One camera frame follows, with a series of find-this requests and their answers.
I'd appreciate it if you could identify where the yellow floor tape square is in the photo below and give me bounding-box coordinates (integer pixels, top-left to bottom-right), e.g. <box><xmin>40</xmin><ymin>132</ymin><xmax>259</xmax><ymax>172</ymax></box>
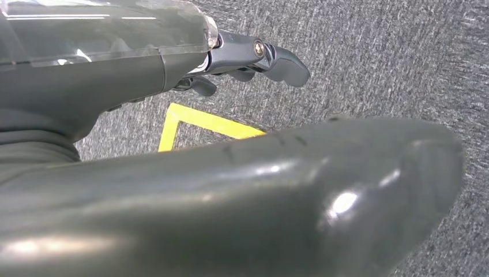
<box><xmin>158</xmin><ymin>102</ymin><xmax>267</xmax><ymax>153</ymax></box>

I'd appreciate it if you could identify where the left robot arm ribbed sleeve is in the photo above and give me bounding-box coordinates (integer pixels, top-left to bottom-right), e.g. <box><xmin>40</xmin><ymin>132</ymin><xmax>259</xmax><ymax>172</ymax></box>
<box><xmin>0</xmin><ymin>108</ymin><xmax>81</xmax><ymax>181</ymax></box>

